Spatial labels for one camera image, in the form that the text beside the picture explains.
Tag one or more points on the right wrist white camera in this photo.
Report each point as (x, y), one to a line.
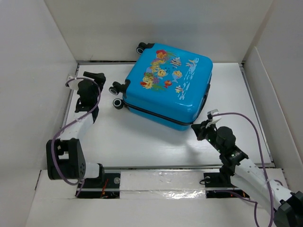
(213, 117)

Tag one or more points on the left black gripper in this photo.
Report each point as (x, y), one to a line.
(100, 79)

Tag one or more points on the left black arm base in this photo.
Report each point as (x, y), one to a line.
(107, 188)

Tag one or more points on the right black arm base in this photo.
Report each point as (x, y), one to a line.
(216, 187)

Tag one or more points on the wrist white camera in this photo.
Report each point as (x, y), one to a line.
(213, 117)
(72, 82)

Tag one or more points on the blue hard-shell suitcase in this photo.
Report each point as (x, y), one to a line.
(167, 85)

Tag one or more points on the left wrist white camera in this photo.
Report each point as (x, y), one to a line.
(72, 82)

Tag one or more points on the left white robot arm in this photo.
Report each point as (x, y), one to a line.
(65, 158)

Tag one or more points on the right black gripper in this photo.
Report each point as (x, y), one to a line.
(199, 130)

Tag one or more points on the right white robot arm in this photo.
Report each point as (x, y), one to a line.
(284, 205)

